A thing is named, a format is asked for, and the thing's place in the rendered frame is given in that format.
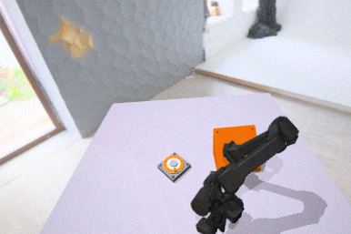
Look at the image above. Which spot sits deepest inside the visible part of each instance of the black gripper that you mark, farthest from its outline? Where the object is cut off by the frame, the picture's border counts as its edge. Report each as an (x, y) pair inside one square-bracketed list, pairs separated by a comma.
[(214, 221)]

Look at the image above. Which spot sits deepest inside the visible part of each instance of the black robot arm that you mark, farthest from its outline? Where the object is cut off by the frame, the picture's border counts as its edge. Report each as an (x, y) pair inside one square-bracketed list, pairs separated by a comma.
[(244, 159)]

